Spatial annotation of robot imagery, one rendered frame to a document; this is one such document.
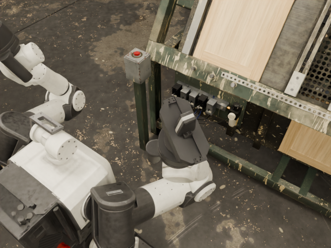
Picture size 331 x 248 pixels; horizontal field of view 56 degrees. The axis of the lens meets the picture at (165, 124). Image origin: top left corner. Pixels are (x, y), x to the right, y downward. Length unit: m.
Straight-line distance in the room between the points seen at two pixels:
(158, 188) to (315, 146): 1.56
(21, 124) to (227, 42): 1.30
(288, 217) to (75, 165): 1.82
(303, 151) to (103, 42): 2.49
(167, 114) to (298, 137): 1.77
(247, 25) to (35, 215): 1.50
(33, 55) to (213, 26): 1.22
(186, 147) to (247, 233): 1.80
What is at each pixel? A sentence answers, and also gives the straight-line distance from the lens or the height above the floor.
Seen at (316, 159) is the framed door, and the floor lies 0.33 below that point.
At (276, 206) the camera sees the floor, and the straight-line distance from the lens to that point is 2.44.
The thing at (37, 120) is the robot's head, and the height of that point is 1.49.
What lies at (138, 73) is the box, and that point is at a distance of 1.93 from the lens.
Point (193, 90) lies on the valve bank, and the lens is 1.94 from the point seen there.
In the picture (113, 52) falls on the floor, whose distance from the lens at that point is 3.59.
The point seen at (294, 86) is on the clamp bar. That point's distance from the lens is 1.79.
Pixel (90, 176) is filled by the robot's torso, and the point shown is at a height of 1.36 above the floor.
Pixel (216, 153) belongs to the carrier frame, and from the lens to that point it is 2.38.
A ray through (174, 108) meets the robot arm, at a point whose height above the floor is 1.67.
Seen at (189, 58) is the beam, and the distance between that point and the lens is 1.97.
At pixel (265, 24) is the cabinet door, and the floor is 1.14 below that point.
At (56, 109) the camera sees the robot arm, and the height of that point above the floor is 1.28.
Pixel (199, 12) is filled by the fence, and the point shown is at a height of 1.11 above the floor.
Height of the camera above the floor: 2.06
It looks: 49 degrees down
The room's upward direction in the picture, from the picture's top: straight up
